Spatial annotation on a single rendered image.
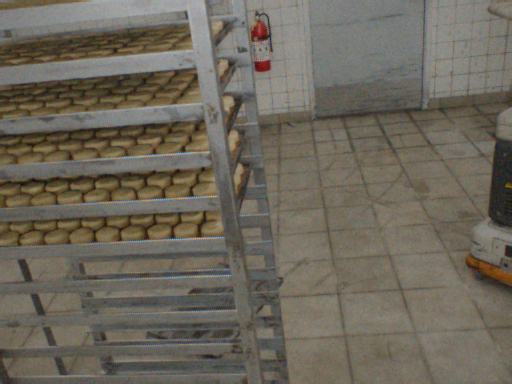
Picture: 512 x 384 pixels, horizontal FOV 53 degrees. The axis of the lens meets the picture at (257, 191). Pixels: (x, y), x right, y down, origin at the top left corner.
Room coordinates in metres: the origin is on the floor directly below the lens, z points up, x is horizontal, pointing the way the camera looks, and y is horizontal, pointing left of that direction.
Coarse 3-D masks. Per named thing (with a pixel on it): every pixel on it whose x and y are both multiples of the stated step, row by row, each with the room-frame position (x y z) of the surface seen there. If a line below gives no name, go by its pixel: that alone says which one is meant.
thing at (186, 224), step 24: (240, 168) 1.22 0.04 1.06; (120, 216) 1.03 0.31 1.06; (144, 216) 1.01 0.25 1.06; (168, 216) 1.00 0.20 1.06; (192, 216) 0.98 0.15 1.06; (216, 216) 0.97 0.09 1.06; (0, 240) 0.98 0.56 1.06; (24, 240) 0.97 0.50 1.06; (48, 240) 0.96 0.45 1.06; (72, 240) 0.95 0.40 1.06; (96, 240) 0.96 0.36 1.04; (120, 240) 0.95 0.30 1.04
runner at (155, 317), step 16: (0, 320) 0.95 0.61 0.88; (16, 320) 0.94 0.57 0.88; (32, 320) 0.94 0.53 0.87; (48, 320) 0.93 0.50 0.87; (64, 320) 0.93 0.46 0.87; (80, 320) 0.92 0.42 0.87; (96, 320) 0.92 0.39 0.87; (112, 320) 0.91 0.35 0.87; (128, 320) 0.91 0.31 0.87; (144, 320) 0.90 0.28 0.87; (160, 320) 0.89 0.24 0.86; (176, 320) 0.89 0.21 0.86; (192, 320) 0.88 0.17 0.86; (208, 320) 0.88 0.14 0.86; (224, 320) 0.87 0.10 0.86
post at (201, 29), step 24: (192, 0) 0.84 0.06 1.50; (192, 24) 0.84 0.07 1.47; (216, 72) 0.84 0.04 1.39; (216, 96) 0.84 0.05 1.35; (216, 120) 0.84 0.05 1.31; (216, 144) 0.84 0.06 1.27; (216, 168) 0.84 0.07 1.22; (240, 240) 0.84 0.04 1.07; (240, 264) 0.84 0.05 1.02; (240, 288) 0.84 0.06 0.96; (240, 312) 0.84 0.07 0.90
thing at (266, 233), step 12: (240, 0) 1.28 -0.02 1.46; (240, 12) 1.28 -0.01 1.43; (240, 36) 1.28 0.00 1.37; (240, 48) 1.28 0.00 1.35; (252, 60) 1.30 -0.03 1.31; (252, 72) 1.29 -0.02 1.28; (252, 84) 1.28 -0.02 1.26; (252, 108) 1.28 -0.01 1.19; (252, 120) 1.28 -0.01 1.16; (252, 144) 1.28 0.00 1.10; (264, 168) 1.30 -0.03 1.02; (264, 180) 1.28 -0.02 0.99; (264, 204) 1.28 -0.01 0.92; (264, 228) 1.28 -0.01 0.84; (264, 240) 1.28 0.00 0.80; (276, 276) 1.29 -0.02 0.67; (276, 288) 1.28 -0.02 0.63; (276, 312) 1.28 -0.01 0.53; (276, 336) 1.28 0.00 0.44
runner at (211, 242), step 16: (128, 240) 0.90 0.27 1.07; (144, 240) 0.89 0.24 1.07; (160, 240) 0.89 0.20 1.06; (176, 240) 0.88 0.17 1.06; (192, 240) 0.88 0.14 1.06; (208, 240) 0.87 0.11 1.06; (224, 240) 0.87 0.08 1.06; (0, 256) 0.94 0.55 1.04; (16, 256) 0.94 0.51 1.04; (32, 256) 0.93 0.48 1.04; (48, 256) 0.93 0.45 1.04; (64, 256) 0.92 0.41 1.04
